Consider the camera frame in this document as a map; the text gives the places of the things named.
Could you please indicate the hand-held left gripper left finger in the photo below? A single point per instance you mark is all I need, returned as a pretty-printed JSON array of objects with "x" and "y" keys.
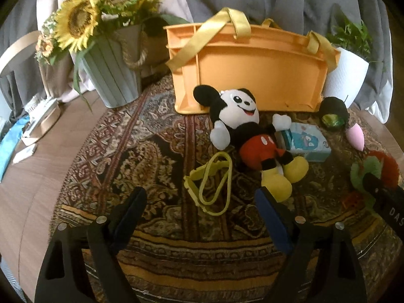
[{"x": 126, "y": 224}]

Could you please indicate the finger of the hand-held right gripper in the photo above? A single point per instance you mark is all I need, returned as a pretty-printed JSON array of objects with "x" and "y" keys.
[{"x": 370, "y": 183}]

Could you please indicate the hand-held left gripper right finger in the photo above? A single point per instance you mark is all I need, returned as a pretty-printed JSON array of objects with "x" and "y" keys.
[{"x": 272, "y": 222}]

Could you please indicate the red green fluffy toy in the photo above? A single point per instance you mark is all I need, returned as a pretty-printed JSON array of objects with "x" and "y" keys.
[{"x": 385, "y": 163}]

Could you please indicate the pink makeup sponge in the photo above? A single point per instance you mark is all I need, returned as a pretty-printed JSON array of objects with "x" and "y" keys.
[{"x": 355, "y": 135}]

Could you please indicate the blue white tissue pack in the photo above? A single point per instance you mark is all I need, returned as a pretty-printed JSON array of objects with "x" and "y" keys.
[{"x": 307, "y": 142}]

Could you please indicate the mouse plush toy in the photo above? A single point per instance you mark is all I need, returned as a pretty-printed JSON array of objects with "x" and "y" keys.
[{"x": 252, "y": 145}]

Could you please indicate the black green soft pouch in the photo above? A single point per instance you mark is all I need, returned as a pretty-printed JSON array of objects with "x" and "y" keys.
[{"x": 334, "y": 105}]

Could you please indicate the patterned round rug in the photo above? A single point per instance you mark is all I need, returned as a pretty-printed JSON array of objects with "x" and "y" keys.
[{"x": 142, "y": 151}]

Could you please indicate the green plant in white pot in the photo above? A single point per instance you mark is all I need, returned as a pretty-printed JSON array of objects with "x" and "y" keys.
[{"x": 345, "y": 69}]

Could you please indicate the small white box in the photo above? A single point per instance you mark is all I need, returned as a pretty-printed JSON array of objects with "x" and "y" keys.
[{"x": 23, "y": 155}]

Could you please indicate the blue cloth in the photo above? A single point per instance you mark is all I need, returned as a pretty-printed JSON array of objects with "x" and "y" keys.
[{"x": 9, "y": 145}]

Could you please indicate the grey green ribbed flower pot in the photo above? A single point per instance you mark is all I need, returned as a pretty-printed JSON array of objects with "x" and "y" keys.
[{"x": 110, "y": 75}]

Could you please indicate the small dried flower bouquet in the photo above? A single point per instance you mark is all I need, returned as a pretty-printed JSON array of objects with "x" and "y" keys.
[{"x": 47, "y": 45}]

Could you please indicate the artificial sunflower bouquet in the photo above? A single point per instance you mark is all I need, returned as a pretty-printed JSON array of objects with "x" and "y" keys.
[{"x": 79, "y": 19}]

